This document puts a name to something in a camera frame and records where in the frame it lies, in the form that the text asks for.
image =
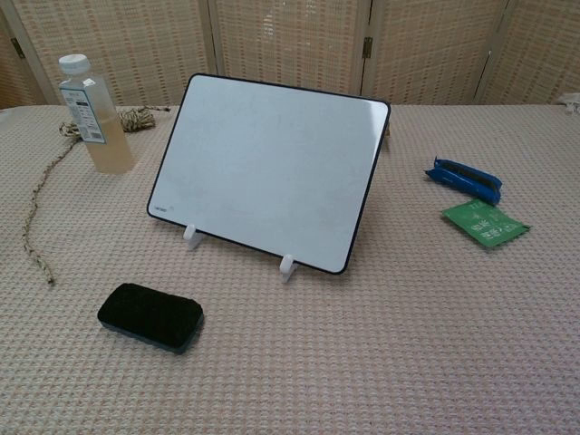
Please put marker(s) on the black whiteboard eraser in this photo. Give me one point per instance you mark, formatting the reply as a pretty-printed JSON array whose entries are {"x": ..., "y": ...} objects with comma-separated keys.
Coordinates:
[{"x": 147, "y": 309}]

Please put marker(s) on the small white whiteboard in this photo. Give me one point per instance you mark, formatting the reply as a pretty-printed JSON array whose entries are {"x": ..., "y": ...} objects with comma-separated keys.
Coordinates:
[{"x": 272, "y": 167}]

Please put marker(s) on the white plastic board stand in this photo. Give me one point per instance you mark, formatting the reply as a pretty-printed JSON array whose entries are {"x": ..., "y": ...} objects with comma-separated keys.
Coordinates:
[{"x": 286, "y": 267}]

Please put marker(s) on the beige waffle tablecloth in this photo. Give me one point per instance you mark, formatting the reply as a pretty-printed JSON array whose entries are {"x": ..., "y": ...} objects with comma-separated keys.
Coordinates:
[{"x": 290, "y": 340}]

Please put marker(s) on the woven folding screen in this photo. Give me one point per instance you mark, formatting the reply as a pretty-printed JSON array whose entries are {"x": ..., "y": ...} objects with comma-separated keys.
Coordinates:
[{"x": 290, "y": 45}]

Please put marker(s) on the blue snack wrapper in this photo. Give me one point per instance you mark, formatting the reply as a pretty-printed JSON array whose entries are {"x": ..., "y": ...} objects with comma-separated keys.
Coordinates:
[{"x": 466, "y": 179}]

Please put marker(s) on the green square sachet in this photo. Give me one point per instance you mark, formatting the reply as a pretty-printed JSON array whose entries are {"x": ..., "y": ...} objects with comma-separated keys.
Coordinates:
[{"x": 487, "y": 223}]

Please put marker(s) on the clear bottle with white cap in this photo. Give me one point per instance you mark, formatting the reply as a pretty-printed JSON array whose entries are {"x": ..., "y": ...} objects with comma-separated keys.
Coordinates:
[{"x": 97, "y": 122}]

